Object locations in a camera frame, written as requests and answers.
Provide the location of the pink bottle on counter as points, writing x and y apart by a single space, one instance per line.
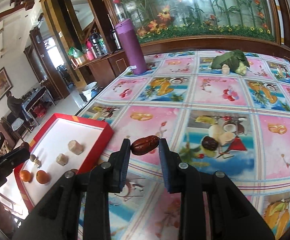
89 51

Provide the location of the side table with cloth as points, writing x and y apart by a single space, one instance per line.
29 103

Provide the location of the orange tangerine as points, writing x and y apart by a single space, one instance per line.
25 176
42 177

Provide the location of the colourful fruit tablecloth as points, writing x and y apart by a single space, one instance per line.
180 98

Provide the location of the wooden cabinet counter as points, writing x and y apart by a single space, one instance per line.
103 70

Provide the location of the brown round longan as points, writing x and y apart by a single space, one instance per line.
32 158

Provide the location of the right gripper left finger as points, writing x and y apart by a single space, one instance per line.
119 166

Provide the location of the dark red jujube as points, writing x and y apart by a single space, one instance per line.
145 145

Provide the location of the black thermos on counter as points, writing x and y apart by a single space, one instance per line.
97 48

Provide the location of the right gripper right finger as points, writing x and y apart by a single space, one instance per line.
170 167

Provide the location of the cream mushroom piece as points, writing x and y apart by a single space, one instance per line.
75 147

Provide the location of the red white tray box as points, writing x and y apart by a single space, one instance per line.
51 140

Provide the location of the white plastic bucket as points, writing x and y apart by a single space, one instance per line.
90 90

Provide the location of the purple thermos bottle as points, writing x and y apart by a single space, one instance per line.
131 46

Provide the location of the green vegetable toy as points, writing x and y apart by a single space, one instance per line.
231 62

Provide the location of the green bag on counter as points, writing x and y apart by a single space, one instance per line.
74 52

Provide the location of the dark jujube on table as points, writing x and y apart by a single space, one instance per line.
209 143

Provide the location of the cream fruit piece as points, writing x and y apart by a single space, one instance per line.
62 159

